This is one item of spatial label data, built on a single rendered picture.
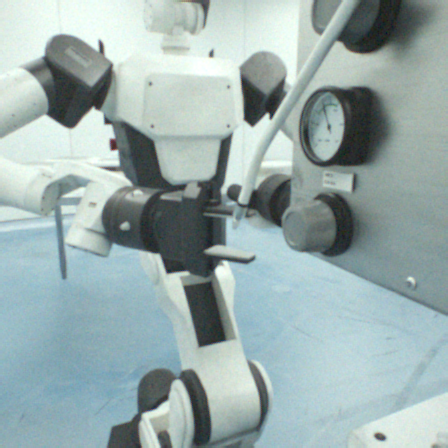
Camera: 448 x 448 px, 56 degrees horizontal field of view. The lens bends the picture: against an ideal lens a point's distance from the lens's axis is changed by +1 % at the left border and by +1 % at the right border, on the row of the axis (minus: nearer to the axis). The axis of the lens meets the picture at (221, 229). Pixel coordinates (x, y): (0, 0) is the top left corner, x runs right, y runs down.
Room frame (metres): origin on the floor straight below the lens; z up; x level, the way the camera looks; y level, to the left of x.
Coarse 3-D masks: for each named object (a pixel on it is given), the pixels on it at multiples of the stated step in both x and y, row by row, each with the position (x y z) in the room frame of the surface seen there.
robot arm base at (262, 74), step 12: (252, 60) 1.01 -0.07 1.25; (264, 60) 1.02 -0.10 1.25; (276, 60) 1.03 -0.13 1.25; (240, 72) 0.99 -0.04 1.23; (252, 72) 1.00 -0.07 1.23; (264, 72) 1.00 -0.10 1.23; (276, 72) 1.01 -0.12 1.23; (252, 84) 0.98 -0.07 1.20; (264, 84) 0.99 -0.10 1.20; (276, 84) 0.99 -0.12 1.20; (252, 96) 0.99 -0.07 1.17; (264, 96) 0.98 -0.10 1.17; (252, 108) 1.02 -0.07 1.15; (252, 120) 1.06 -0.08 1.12
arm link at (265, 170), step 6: (264, 162) 0.81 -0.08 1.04; (270, 162) 0.80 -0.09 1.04; (276, 162) 0.80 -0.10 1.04; (282, 162) 0.80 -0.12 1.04; (288, 162) 0.80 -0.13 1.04; (264, 168) 0.76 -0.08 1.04; (270, 168) 0.76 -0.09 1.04; (276, 168) 0.77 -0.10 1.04; (282, 168) 0.77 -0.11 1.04; (288, 168) 0.79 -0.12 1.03; (258, 174) 0.77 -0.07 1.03; (264, 174) 0.76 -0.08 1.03; (270, 174) 0.76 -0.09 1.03; (288, 174) 0.79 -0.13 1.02
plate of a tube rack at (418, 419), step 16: (432, 400) 0.29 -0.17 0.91; (400, 416) 0.27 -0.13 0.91; (416, 416) 0.27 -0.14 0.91; (432, 416) 0.27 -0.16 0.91; (352, 432) 0.25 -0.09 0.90; (368, 432) 0.25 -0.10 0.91; (384, 432) 0.25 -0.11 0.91; (400, 432) 0.25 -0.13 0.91; (416, 432) 0.25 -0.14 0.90; (432, 432) 0.25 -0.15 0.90
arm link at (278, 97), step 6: (288, 84) 1.03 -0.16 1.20; (282, 90) 1.01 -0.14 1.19; (288, 90) 1.01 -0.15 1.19; (276, 96) 1.02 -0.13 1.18; (282, 96) 1.00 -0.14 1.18; (270, 102) 1.05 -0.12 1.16; (276, 102) 1.03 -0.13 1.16; (282, 102) 1.00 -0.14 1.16; (264, 108) 1.08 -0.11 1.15; (270, 108) 1.06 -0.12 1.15; (276, 108) 1.01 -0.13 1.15; (270, 114) 1.05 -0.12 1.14; (270, 120) 1.04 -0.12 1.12
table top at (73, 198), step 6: (72, 192) 1.60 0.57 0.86; (78, 192) 1.60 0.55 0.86; (222, 192) 1.61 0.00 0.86; (60, 198) 1.51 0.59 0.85; (66, 198) 1.52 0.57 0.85; (72, 198) 1.52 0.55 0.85; (78, 198) 1.52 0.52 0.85; (222, 198) 1.57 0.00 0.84; (228, 198) 1.58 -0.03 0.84; (0, 204) 1.49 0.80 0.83; (60, 204) 1.51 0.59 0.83; (66, 204) 1.52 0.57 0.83; (72, 204) 1.52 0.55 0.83; (78, 204) 1.52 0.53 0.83
